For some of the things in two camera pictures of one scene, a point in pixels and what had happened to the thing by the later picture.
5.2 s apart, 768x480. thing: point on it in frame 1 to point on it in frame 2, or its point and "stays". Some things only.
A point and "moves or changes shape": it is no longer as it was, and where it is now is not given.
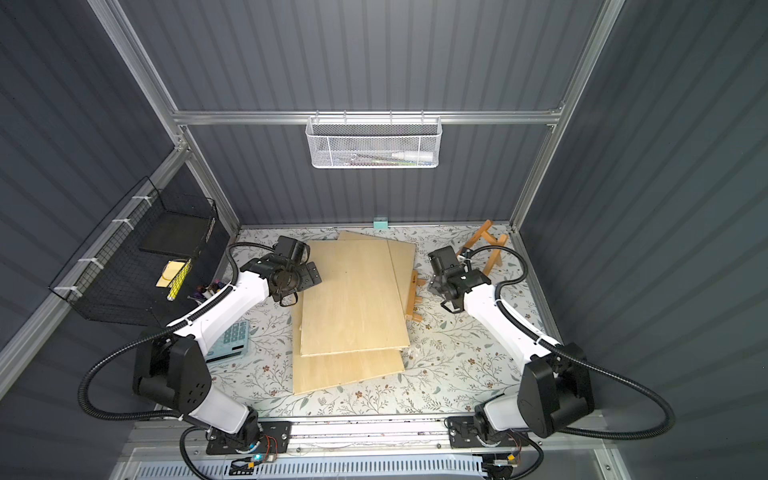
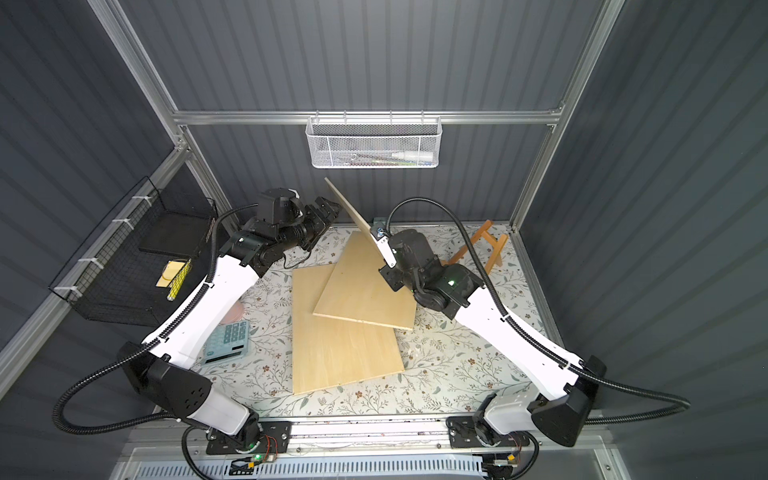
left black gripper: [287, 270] to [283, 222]
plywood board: [356, 307] to [358, 219]
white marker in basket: [412, 156] stays
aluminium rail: [367, 436] stays
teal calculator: [234, 344] stays
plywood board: [403, 257] moves or changes shape
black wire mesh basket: [143, 265] stays
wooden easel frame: [498, 243] stays
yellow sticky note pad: [169, 273] stays
